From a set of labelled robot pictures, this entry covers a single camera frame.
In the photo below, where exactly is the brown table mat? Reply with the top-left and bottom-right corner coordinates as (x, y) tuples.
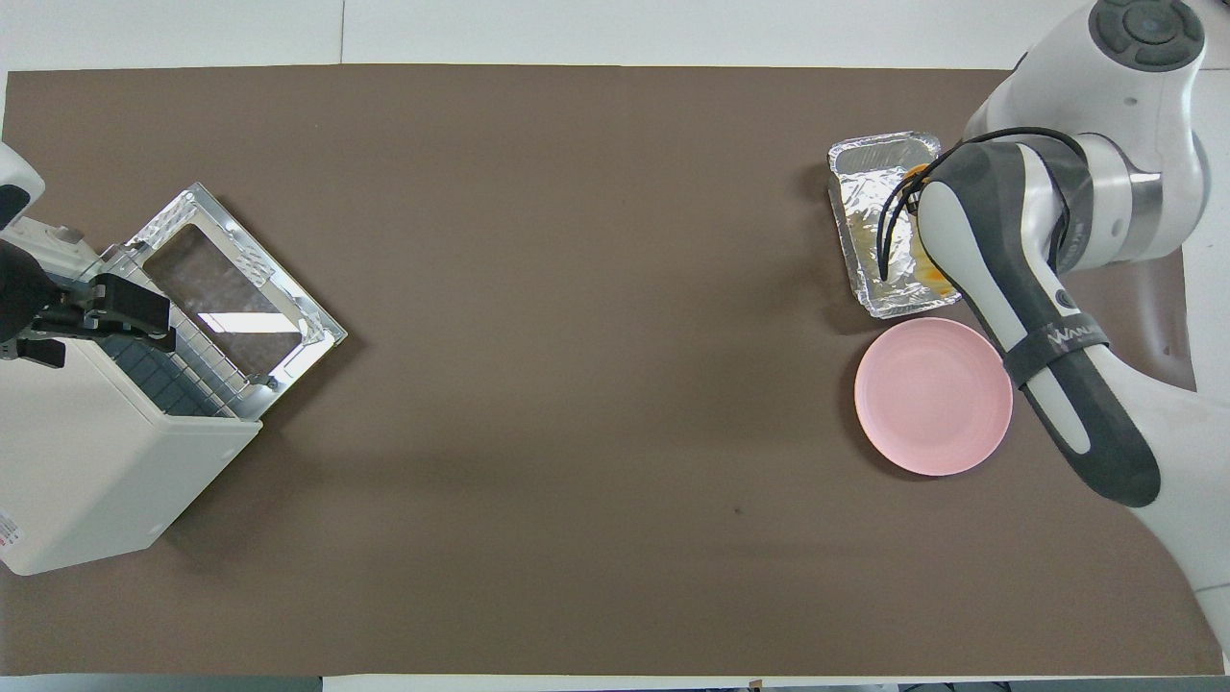
(0, 64), (1227, 678)

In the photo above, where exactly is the pink round plate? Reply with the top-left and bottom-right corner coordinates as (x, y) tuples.
(854, 317), (1014, 477)

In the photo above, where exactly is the golden sliced bread loaf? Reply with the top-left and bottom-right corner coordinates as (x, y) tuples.
(903, 163), (960, 295)

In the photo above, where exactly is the glass oven door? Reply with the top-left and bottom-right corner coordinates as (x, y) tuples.
(123, 183), (349, 421)

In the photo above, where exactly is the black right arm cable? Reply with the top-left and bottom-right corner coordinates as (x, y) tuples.
(876, 127), (1094, 283)

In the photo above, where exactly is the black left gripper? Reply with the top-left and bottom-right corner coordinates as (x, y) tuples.
(0, 240), (176, 371)

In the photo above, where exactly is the oven wire rack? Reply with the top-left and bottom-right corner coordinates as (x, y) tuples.
(106, 279), (277, 421)

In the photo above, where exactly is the aluminium foil tray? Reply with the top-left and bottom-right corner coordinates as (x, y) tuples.
(828, 133), (964, 320)

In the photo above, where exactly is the cream toaster oven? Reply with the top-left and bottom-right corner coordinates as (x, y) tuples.
(0, 245), (265, 578)

